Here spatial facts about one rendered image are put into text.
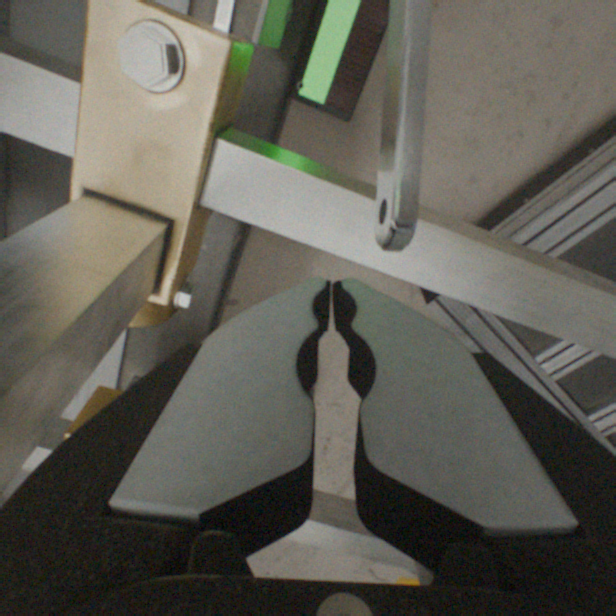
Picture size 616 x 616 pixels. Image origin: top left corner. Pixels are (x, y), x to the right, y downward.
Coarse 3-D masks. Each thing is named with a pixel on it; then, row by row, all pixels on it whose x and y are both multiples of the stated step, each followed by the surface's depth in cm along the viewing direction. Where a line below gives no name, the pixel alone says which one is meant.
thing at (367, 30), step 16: (368, 0) 27; (384, 0) 27; (368, 16) 27; (384, 16) 27; (352, 32) 28; (368, 32) 28; (352, 48) 28; (368, 48) 28; (352, 64) 29; (368, 64) 29; (336, 80) 29; (352, 80) 29; (336, 96) 30; (352, 96) 30
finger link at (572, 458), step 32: (480, 352) 9; (512, 384) 8; (512, 416) 7; (544, 416) 7; (544, 448) 7; (576, 448) 7; (576, 480) 6; (608, 480) 6; (576, 512) 6; (608, 512) 6; (512, 544) 5; (544, 544) 5; (576, 544) 5; (608, 544) 5; (512, 576) 5; (544, 576) 5; (576, 576) 5; (608, 576) 5; (576, 608) 5; (608, 608) 5
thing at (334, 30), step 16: (336, 0) 27; (352, 0) 27; (336, 16) 27; (352, 16) 27; (320, 32) 28; (336, 32) 28; (320, 48) 28; (336, 48) 28; (320, 64) 29; (336, 64) 29; (304, 80) 29; (320, 80) 29; (320, 96) 30
